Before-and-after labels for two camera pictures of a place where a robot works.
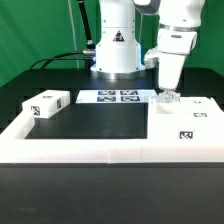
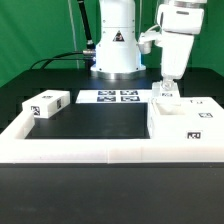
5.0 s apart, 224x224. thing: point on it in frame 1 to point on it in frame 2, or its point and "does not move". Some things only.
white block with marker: (46, 104) does not move
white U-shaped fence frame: (15, 147) does not move
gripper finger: (167, 95) to (167, 83)
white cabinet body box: (191, 119) does not move
